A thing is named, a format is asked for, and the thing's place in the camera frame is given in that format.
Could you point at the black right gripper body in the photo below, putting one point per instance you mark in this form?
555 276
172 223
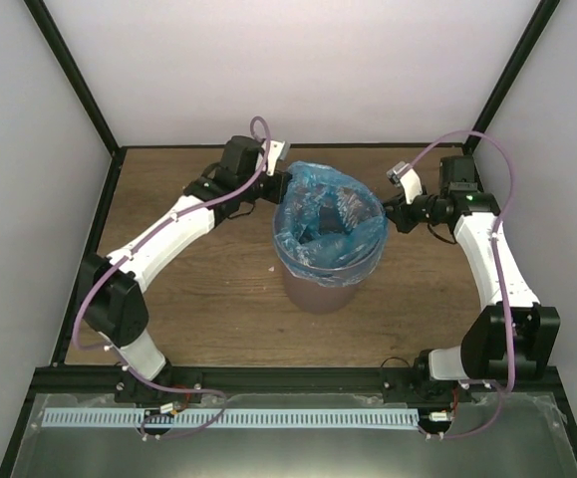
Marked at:
406 224

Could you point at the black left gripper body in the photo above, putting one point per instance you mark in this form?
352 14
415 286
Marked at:
274 195

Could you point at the blue translucent trash bag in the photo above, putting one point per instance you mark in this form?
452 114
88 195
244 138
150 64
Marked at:
329 228

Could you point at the mauve plastic trash bin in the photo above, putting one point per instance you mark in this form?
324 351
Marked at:
321 291

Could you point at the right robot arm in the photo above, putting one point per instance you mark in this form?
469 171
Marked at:
514 334

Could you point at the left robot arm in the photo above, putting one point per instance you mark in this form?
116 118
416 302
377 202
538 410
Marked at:
111 288

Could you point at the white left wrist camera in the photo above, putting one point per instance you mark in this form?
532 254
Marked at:
276 151

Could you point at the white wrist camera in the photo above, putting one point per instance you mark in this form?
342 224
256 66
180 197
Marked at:
276 151
403 176

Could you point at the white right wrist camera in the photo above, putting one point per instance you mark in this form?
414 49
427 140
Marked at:
403 176

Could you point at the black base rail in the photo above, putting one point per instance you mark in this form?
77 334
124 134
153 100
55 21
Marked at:
392 384

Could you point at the black right corner frame post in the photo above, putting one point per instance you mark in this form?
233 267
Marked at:
532 32

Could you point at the black corner frame post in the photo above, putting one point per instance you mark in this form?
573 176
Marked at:
60 49
532 32

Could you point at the black left corner frame post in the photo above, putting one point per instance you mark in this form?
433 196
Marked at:
60 49

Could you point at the white slotted cable duct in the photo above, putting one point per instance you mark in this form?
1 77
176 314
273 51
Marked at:
235 418

